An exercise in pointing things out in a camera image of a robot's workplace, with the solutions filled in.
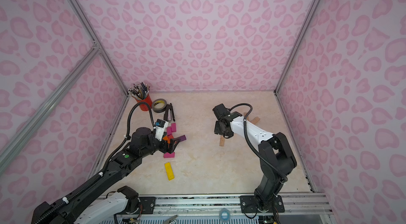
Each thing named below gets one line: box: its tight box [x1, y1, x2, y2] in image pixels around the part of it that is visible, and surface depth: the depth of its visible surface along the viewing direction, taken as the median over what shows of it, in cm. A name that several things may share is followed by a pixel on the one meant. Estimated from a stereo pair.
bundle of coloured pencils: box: [127, 81, 151, 100], surface depth 101 cm
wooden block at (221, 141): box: [219, 135, 225, 147], surface depth 97 cm
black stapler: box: [163, 103, 176, 122], surface depth 109 cm
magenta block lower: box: [163, 152, 175, 158], surface depth 90 cm
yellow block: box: [164, 162, 175, 181], surface depth 85 cm
